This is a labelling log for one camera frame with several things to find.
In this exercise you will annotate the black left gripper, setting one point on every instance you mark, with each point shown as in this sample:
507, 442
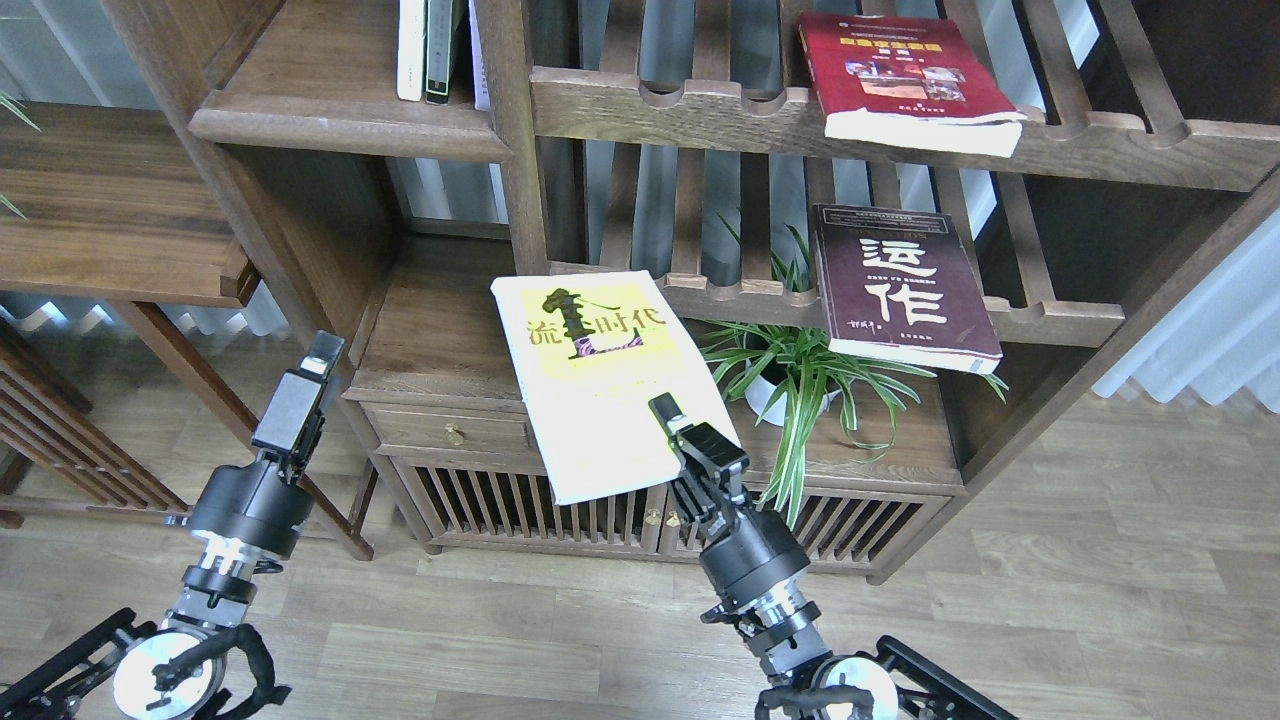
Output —
261, 504

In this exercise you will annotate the white book behind post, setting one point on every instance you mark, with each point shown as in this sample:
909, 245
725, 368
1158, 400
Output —
482, 101

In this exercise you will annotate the dark green upright book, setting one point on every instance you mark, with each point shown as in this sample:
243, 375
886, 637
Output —
442, 20

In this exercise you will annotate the dark maroon cover book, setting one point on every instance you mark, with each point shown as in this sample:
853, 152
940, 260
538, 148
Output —
899, 287

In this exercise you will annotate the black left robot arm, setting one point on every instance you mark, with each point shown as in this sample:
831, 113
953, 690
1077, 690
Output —
204, 661

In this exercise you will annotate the red cover book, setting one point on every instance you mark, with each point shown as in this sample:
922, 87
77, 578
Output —
906, 82

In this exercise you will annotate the dark wooden bookshelf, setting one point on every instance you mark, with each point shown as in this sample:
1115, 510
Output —
386, 221

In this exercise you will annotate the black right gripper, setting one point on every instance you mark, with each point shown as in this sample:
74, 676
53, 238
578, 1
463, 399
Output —
746, 552

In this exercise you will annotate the green spider plant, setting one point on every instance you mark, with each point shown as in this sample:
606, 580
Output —
737, 353

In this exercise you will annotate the yellow green cover book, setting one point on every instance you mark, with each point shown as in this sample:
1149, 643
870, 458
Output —
590, 352

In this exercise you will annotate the white upright book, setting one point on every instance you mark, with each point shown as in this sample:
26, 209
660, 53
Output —
410, 58

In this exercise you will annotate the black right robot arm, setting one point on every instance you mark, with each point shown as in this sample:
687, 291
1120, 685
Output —
806, 680

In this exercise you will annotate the white curtain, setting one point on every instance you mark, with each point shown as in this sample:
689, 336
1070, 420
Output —
1222, 338

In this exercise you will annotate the wooden slatted rack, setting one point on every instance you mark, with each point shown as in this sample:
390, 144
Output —
79, 438

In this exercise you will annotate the wooden side table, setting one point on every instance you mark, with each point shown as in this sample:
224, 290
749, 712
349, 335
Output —
109, 206

